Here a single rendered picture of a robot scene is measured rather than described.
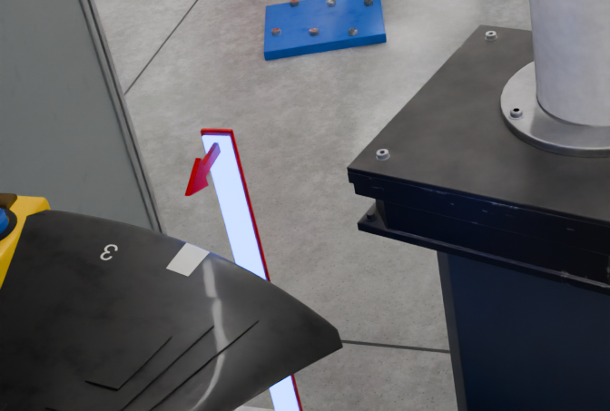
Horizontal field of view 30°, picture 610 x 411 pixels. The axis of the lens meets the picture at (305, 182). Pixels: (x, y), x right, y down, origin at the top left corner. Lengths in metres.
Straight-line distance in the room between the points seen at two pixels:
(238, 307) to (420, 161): 0.38
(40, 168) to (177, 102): 1.39
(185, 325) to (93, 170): 1.37
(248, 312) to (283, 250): 1.90
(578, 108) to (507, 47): 0.19
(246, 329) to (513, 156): 0.42
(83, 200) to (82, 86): 0.20
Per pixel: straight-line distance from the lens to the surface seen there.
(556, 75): 1.05
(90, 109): 2.05
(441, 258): 1.16
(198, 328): 0.70
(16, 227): 1.00
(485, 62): 1.21
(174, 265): 0.75
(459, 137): 1.09
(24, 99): 1.87
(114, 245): 0.76
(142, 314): 0.70
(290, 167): 2.88
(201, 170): 0.79
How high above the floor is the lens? 1.62
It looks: 35 degrees down
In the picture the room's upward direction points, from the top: 12 degrees counter-clockwise
